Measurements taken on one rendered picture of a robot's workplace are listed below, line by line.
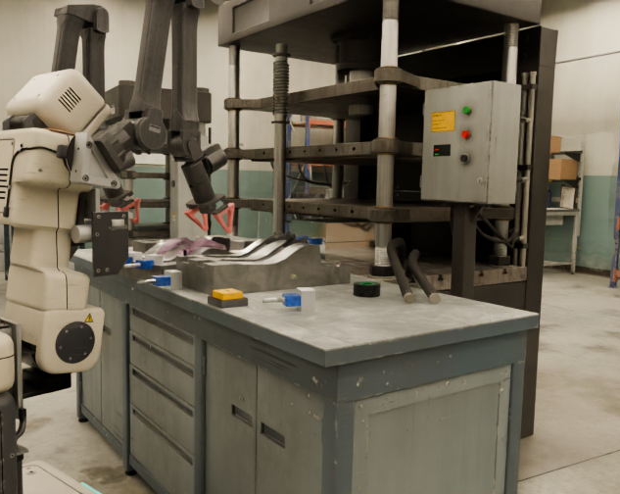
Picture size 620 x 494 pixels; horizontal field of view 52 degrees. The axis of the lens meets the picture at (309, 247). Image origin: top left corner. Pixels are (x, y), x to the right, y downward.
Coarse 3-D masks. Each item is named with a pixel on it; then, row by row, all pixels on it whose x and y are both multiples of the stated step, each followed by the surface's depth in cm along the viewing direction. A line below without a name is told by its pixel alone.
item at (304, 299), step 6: (300, 288) 164; (306, 288) 164; (282, 294) 164; (288, 294) 162; (294, 294) 163; (300, 294) 162; (306, 294) 161; (312, 294) 162; (264, 300) 160; (270, 300) 161; (276, 300) 161; (282, 300) 162; (288, 300) 160; (294, 300) 161; (300, 300) 161; (306, 300) 161; (312, 300) 162; (288, 306) 161; (294, 306) 161; (300, 306) 162; (306, 306) 161; (312, 306) 162
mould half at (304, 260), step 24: (192, 264) 190; (216, 264) 181; (240, 264) 184; (264, 264) 189; (288, 264) 194; (312, 264) 199; (192, 288) 191; (216, 288) 180; (240, 288) 185; (264, 288) 190; (288, 288) 195
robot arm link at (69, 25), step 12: (60, 12) 179; (72, 12) 178; (84, 12) 181; (60, 24) 179; (72, 24) 179; (84, 24) 186; (60, 36) 178; (72, 36) 180; (60, 48) 178; (72, 48) 180; (60, 60) 178; (72, 60) 180
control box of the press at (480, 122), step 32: (448, 96) 219; (480, 96) 208; (512, 96) 211; (448, 128) 220; (480, 128) 209; (512, 128) 213; (448, 160) 221; (480, 160) 209; (512, 160) 214; (448, 192) 221; (480, 192) 210; (512, 192) 216
